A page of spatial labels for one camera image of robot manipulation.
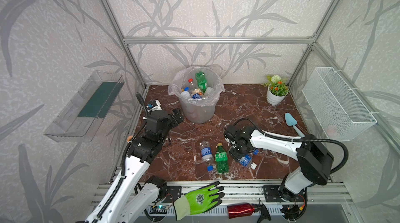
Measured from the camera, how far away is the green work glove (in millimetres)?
696

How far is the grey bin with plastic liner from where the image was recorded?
2.65ft

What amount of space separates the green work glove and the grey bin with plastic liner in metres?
0.40
